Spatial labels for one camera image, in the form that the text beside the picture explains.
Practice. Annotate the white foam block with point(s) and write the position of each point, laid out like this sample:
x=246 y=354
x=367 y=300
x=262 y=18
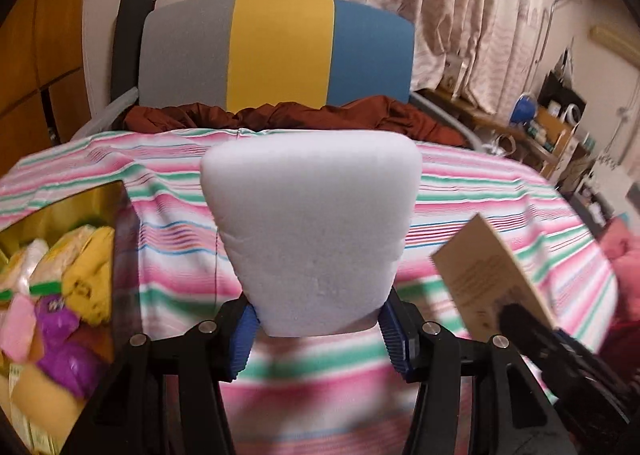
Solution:
x=310 y=225

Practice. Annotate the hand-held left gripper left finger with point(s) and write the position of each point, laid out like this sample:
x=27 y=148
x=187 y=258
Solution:
x=242 y=345

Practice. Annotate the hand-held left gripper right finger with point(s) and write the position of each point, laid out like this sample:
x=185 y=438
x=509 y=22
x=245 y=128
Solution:
x=395 y=340

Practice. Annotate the gold tin box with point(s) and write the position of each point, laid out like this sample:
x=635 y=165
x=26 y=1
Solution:
x=65 y=210

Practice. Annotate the beige carton box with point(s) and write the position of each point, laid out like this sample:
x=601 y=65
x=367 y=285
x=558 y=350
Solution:
x=480 y=275

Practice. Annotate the beige air conditioner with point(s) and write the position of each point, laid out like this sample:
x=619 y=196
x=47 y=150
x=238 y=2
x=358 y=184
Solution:
x=615 y=37

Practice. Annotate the green yellow packet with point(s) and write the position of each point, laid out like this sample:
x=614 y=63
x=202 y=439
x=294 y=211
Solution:
x=60 y=255

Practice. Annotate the striped tablecloth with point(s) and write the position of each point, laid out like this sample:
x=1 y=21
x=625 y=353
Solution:
x=475 y=185

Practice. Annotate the wooden wardrobe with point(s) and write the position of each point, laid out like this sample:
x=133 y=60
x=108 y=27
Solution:
x=45 y=85

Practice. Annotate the pink hair clip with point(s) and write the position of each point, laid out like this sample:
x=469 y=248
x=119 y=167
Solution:
x=20 y=327

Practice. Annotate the wooden desk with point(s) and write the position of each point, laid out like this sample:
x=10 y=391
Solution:
x=480 y=117

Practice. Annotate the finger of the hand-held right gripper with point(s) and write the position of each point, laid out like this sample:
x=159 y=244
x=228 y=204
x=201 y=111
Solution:
x=540 y=335

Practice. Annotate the yellow knitted toy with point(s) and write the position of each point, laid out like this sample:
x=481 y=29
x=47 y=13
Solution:
x=87 y=275

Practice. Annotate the black box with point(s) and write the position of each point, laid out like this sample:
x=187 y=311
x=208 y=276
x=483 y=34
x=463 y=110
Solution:
x=555 y=90

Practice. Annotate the grey yellow blue chair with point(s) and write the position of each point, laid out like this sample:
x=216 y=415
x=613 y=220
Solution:
x=280 y=50

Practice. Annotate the yellow sponge wedge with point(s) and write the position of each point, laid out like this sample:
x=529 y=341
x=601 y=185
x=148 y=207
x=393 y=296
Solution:
x=45 y=400

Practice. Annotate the pale patterned curtain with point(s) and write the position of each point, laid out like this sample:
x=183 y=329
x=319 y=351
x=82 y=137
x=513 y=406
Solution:
x=450 y=10

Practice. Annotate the pink blanket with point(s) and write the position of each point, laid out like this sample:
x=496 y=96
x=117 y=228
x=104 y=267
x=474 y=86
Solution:
x=625 y=255

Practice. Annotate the white chair armrest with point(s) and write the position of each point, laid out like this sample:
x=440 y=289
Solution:
x=107 y=112

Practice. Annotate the white wall pipe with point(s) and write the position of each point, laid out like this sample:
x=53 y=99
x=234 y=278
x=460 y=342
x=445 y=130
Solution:
x=542 y=35

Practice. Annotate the brown-red cloth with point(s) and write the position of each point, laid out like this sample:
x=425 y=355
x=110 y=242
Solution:
x=350 y=117

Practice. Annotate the blue round object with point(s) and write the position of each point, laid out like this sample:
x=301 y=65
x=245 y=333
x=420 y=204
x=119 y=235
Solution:
x=524 y=109

